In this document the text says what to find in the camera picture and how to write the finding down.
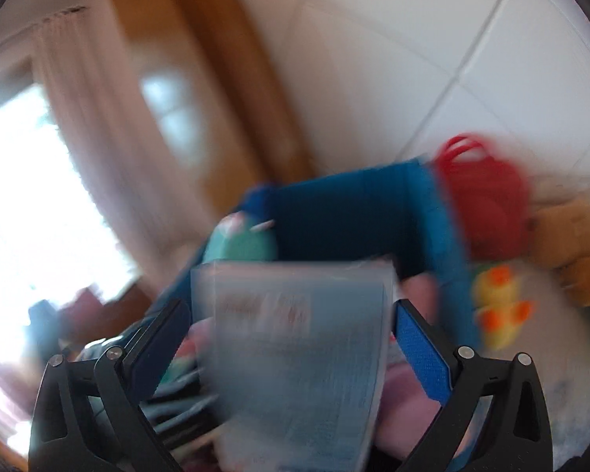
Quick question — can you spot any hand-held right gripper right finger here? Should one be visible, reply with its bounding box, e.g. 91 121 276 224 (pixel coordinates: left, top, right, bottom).
392 299 554 472

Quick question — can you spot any large brown capybara plush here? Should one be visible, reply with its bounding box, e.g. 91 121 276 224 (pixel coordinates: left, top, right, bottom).
528 197 590 271

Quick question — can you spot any yellow green duck plush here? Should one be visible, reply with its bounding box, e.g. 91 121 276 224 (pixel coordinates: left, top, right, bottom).
472 264 537 352

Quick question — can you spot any blue plastic crate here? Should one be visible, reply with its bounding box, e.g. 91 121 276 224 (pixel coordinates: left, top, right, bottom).
79 157 483 472

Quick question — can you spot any small brown plush toy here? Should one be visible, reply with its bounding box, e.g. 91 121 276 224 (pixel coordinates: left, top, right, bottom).
560 251 590 306

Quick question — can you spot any white green picture book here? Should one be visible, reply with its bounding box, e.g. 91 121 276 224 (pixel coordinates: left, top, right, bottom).
191 258 396 472

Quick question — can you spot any red plastic carry case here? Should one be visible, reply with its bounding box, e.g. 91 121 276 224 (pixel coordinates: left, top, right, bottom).
433 133 534 261

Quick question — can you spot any teal soft object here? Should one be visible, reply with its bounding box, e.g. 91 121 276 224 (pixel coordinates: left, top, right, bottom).
201 211 278 264

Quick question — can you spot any white curtain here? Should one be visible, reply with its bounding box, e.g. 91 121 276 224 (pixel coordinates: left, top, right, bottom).
29 7 212 286

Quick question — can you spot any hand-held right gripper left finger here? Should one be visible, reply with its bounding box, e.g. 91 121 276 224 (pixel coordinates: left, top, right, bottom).
29 299 192 472

